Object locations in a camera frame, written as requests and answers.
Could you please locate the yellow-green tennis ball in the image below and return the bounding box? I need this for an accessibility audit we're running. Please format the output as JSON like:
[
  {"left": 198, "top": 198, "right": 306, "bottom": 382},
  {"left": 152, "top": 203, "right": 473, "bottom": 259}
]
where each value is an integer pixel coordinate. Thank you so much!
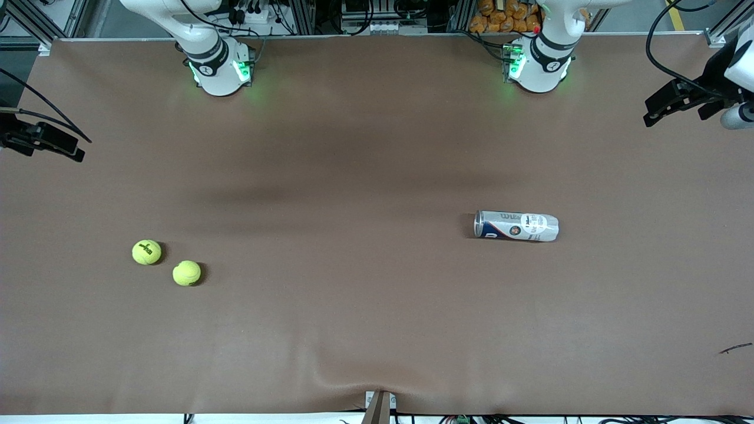
[
  {"left": 132, "top": 239, "right": 162, "bottom": 266},
  {"left": 173, "top": 260, "right": 202, "bottom": 287}
]

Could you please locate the silver blue tennis ball can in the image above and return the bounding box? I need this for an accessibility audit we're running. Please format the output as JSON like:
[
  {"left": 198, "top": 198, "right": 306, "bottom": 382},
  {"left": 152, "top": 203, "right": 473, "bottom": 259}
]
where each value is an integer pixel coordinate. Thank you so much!
[{"left": 474, "top": 210, "right": 559, "bottom": 243}]

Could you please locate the pile of orange objects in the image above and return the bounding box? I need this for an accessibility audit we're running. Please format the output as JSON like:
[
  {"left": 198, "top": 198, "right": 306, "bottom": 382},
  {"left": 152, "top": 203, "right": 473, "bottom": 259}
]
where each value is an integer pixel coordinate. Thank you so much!
[{"left": 469, "top": 0, "right": 543, "bottom": 34}]

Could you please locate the white strip with black plugs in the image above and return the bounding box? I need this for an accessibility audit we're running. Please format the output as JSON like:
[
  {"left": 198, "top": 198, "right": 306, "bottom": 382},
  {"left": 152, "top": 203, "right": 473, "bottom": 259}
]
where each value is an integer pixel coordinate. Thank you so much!
[{"left": 227, "top": 0, "right": 277, "bottom": 24}]

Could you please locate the brown table mat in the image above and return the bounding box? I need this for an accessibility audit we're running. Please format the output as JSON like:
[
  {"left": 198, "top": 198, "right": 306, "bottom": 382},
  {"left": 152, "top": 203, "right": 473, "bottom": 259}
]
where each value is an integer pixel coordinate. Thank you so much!
[{"left": 0, "top": 32, "right": 754, "bottom": 416}]

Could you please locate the grey metal equipment box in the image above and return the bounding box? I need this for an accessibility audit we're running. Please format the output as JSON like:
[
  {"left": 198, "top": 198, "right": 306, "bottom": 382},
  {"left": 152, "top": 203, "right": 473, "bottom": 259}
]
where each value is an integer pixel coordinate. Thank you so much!
[{"left": 342, "top": 0, "right": 428, "bottom": 21}]

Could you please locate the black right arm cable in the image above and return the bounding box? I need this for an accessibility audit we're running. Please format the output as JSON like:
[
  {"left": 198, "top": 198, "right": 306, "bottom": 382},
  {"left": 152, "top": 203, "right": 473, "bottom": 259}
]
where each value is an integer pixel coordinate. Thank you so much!
[{"left": 0, "top": 68, "right": 92, "bottom": 144}]

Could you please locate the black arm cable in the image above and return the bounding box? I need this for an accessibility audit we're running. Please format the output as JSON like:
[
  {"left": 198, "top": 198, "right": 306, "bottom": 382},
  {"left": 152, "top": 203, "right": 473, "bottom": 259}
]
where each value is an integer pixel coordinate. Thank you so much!
[
  {"left": 646, "top": 0, "right": 731, "bottom": 98},
  {"left": 0, "top": 68, "right": 92, "bottom": 144}
]

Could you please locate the aluminium frame profile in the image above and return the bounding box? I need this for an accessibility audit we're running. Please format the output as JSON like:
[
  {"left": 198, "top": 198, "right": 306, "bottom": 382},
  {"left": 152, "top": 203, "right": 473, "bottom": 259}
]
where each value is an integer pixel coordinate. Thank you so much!
[
  {"left": 0, "top": 0, "right": 89, "bottom": 54},
  {"left": 704, "top": 0, "right": 754, "bottom": 48}
]

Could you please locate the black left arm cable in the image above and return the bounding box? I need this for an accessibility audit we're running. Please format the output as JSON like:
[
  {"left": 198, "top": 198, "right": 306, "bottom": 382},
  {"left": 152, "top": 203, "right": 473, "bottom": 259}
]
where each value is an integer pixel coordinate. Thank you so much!
[{"left": 646, "top": 0, "right": 731, "bottom": 98}]

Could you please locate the aluminium frame post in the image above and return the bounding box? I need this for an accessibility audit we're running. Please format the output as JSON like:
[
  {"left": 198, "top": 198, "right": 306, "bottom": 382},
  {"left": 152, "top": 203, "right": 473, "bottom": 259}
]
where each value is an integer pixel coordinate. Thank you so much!
[
  {"left": 451, "top": 0, "right": 475, "bottom": 33},
  {"left": 289, "top": 0, "right": 316, "bottom": 35}
]

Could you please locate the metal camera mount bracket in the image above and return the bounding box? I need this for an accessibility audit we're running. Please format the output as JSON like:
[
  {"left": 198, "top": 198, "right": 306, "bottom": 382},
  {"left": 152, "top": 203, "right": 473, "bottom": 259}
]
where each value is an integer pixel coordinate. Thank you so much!
[{"left": 364, "top": 390, "right": 397, "bottom": 424}]

